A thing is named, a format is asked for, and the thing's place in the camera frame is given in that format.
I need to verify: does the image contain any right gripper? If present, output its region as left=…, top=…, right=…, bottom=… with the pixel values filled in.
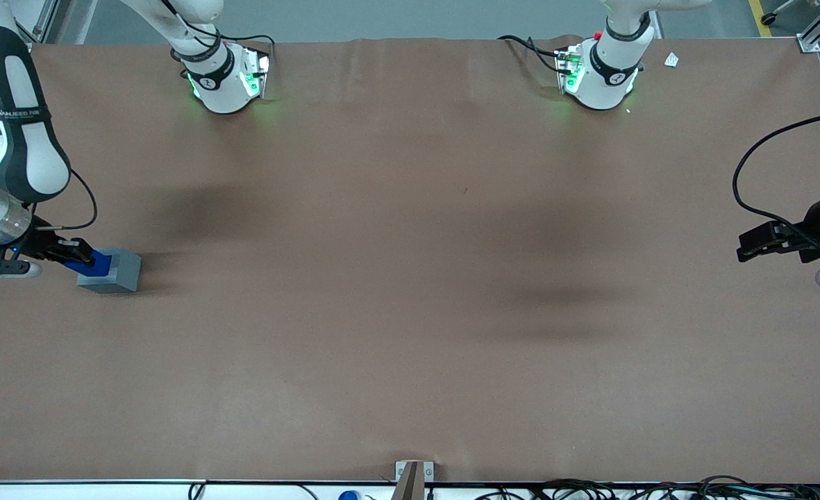
left=0, top=225, right=96, bottom=267

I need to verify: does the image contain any blue plastic part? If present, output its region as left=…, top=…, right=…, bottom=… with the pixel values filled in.
left=65, top=251, right=114, bottom=278

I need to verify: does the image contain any gray square base block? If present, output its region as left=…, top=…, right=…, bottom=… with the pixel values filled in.
left=76, top=248, right=142, bottom=294

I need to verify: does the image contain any black caster wheel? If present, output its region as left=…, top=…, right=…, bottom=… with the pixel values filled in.
left=760, top=0, right=799, bottom=27

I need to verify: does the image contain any yellow floor tape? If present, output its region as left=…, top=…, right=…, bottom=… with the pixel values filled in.
left=748, top=0, right=776, bottom=39

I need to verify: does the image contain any brown table mat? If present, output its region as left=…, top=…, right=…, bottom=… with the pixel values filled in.
left=0, top=35, right=820, bottom=485

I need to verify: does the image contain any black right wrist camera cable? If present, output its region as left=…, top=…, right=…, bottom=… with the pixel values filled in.
left=31, top=168, right=99, bottom=232

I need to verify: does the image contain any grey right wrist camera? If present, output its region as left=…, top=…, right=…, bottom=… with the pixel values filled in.
left=0, top=257, right=43, bottom=279

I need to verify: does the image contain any long black left wrist cable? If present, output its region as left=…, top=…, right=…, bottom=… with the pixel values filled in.
left=732, top=109, right=820, bottom=234

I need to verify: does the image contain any grey aluminium frame brace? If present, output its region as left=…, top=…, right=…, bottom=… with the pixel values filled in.
left=33, top=0, right=99, bottom=44

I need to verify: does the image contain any black right arm base cable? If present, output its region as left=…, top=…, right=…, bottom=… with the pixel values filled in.
left=212, top=24, right=276, bottom=70

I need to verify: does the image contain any black arm base cable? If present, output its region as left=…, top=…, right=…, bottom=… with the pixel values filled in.
left=498, top=35, right=565, bottom=75
left=212, top=24, right=276, bottom=70

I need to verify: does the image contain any black cable tangle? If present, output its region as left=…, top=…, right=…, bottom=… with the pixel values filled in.
left=476, top=475, right=820, bottom=500

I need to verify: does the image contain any black left arm base cable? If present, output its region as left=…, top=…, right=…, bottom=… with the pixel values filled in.
left=498, top=35, right=565, bottom=75

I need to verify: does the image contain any metal bracket with brown bar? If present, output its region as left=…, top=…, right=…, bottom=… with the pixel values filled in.
left=395, top=460, right=435, bottom=500

